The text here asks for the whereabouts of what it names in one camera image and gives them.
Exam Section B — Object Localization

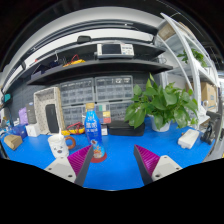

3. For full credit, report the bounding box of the white shelf unit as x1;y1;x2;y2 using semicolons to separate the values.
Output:
154;12;221;128

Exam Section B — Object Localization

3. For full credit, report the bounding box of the flat round red coaster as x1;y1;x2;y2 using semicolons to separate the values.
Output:
89;151;108;164

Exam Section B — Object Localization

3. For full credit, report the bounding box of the purple box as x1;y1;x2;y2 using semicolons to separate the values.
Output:
18;106;29;126

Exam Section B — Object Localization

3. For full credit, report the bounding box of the dark grey box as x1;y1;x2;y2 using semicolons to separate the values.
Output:
25;102;37;125

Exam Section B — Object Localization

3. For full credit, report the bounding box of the black microscope stand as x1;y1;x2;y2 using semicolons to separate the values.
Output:
199;111;224;146

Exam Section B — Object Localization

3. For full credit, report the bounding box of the black wall shelf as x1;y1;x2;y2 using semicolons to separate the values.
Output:
26;39;174;86

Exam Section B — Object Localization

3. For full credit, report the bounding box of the black box with white label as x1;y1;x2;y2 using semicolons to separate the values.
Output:
99;123;110;137

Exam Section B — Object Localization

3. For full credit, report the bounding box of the blue drink bottle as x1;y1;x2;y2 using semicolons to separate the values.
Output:
83;102;107;160

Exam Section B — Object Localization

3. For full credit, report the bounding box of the white perforated tray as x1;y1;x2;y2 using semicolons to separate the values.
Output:
33;86;66;136

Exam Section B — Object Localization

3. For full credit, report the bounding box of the small black device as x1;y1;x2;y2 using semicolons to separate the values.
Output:
76;35;92;44

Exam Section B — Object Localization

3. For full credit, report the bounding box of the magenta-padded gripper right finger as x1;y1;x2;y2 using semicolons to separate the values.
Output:
133;144;184;186

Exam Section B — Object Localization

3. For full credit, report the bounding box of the small white box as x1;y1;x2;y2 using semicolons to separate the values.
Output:
25;122;42;138

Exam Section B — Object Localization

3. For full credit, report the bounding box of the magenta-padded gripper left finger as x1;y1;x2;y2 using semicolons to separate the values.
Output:
43;144;95;187

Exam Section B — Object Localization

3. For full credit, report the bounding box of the blue box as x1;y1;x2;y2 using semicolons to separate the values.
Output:
11;123;28;139

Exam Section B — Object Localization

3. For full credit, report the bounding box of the white rectangular block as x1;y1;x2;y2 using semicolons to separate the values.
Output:
177;128;200;150

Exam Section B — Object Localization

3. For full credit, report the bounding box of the green potted plant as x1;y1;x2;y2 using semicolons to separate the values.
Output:
123;73;199;133

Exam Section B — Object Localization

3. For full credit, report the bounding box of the black rectangular case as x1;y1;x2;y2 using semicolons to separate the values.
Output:
44;103;60;134

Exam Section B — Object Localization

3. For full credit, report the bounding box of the white mug with brown handle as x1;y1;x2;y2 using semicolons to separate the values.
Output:
47;133;77;159

